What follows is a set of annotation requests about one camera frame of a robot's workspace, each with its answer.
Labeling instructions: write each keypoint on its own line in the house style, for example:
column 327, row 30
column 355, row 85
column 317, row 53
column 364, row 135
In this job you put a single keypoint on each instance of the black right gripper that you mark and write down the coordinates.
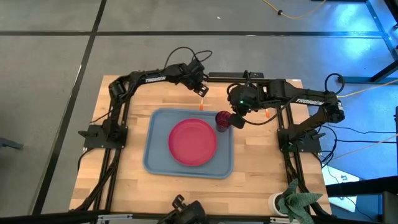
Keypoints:
column 245, row 98

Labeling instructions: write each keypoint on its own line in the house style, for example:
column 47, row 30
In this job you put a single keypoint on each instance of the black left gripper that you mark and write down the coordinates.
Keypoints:
column 191, row 77

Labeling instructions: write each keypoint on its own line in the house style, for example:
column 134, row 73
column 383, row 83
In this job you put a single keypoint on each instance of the dark red faceted cup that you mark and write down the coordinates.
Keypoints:
column 222, row 119

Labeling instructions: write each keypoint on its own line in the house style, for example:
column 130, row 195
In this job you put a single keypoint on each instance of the pink red plate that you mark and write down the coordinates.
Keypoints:
column 192, row 142

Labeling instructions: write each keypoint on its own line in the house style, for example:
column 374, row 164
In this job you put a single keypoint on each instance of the blue plastic tray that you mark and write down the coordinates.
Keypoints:
column 155, row 155

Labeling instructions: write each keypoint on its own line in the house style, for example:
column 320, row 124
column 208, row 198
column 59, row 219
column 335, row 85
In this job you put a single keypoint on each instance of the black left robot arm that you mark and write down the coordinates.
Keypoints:
column 155, row 77

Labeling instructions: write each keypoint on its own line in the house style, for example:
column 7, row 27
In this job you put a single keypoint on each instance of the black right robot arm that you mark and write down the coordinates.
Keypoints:
column 311, row 100

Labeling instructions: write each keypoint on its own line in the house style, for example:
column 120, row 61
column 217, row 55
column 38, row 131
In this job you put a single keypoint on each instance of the white plant pot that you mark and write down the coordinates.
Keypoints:
column 273, row 203

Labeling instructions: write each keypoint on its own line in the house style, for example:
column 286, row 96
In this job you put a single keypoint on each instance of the green leafy plant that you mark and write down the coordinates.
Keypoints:
column 293, row 202

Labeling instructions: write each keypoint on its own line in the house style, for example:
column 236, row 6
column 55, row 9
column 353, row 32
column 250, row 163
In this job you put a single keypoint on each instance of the white printed sheet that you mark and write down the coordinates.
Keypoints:
column 332, row 174

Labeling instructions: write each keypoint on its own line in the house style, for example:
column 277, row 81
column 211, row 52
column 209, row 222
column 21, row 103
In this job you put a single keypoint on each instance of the black desk edge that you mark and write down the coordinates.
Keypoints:
column 367, row 186

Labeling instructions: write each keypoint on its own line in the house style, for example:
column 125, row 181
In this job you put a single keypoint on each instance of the grey floor stand foot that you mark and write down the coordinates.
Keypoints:
column 9, row 143

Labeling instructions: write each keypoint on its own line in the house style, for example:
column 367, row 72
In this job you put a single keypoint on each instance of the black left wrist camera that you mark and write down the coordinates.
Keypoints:
column 196, row 67

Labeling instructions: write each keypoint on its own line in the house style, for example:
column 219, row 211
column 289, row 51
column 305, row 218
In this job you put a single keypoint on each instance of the black aluminium table frame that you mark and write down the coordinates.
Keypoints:
column 297, row 169

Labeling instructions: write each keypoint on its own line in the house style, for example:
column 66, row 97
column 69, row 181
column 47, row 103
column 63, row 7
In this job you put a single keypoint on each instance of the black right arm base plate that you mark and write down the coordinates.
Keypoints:
column 311, row 144

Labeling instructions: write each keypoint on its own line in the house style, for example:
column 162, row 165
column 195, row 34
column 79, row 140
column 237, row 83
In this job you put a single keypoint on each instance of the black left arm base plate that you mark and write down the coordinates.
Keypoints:
column 93, row 140

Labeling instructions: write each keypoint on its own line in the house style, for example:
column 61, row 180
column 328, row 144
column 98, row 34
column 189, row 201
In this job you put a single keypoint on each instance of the black floor stand frame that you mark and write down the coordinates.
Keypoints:
column 357, row 79

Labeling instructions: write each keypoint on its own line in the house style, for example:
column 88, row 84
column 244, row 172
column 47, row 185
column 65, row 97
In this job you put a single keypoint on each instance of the black front rail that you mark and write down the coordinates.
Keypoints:
column 46, row 217

